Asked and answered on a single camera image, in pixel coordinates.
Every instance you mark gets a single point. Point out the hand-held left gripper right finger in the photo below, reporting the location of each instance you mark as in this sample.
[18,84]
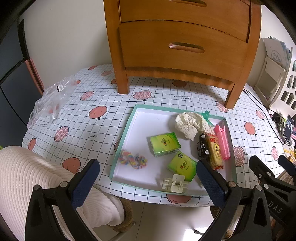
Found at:
[210,183]

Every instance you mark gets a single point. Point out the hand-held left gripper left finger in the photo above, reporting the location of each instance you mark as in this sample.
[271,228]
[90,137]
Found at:
[85,183]

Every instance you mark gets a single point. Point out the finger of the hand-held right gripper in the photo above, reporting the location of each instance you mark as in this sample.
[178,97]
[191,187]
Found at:
[261,168]
[288,163]

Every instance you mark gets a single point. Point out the yellow snack packet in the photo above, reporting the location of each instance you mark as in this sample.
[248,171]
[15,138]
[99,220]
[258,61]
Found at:
[216,153]

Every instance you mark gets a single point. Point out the green tissue pack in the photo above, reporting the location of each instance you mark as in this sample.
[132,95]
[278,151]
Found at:
[181,165]
[163,142]

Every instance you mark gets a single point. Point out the black toy car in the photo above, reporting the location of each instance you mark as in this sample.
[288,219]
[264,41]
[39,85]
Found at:
[203,148]

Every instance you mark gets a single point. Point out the beige hair claw clip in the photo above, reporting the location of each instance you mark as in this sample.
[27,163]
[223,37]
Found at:
[171,183]

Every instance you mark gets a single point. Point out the pink hair roller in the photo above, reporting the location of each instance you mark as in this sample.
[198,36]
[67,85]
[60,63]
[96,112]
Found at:
[222,143]

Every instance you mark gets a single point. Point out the cream lace cloth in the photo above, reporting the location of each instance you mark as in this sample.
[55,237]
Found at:
[187,125]

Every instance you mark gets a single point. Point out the white tray with teal rim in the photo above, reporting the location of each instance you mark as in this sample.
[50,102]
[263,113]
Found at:
[138,143]

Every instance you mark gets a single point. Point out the green plastic hair clip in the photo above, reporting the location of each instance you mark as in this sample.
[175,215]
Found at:
[206,115]

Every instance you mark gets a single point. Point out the large wooden drawer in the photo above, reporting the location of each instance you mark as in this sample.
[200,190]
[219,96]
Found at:
[143,51]

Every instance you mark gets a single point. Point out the black phone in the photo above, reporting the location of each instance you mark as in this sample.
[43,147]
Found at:
[289,128]

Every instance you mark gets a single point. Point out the dark camouflage cloth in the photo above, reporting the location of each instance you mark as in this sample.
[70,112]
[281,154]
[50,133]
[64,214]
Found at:
[278,120]

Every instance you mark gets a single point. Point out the white woven chair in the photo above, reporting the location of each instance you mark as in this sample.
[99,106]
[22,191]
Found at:
[23,166]

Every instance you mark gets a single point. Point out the fruit print checked tablecloth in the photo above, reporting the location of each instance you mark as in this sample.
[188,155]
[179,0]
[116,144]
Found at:
[76,115]

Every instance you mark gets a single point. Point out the white lattice panel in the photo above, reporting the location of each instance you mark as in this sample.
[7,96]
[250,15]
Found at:
[291,85]

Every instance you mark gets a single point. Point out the white bookshelf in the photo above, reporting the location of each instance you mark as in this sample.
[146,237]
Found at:
[270,74]

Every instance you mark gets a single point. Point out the clear plastic bag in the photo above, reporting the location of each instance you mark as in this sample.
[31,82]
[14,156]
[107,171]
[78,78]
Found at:
[50,97]

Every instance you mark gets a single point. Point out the dark cabinet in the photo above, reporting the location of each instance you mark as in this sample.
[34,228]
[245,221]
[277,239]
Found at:
[13,92]

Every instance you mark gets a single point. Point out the wooden nightstand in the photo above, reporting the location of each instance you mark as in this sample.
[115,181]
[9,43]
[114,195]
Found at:
[116,58]

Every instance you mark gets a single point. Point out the small wooden drawer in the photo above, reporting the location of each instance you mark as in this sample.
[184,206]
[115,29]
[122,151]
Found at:
[161,11]

